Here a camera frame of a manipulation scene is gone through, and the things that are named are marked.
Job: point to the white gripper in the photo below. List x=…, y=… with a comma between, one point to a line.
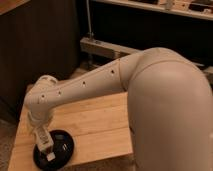
x=33, y=123

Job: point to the white plastic bottle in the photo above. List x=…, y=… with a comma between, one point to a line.
x=43, y=145

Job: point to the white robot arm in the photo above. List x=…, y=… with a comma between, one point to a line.
x=169, y=101

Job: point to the black ceramic bowl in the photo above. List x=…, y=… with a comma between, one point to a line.
x=63, y=149

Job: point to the wooden table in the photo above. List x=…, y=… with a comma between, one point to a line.
x=99, y=127

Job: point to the dark wooden cabinet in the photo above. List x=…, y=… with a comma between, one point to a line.
x=38, y=38

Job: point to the grey metal beam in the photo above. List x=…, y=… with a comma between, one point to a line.
x=105, y=49

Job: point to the metal pole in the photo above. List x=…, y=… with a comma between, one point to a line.
x=90, y=31

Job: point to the wooden shelf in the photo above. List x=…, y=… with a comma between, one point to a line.
x=167, y=8

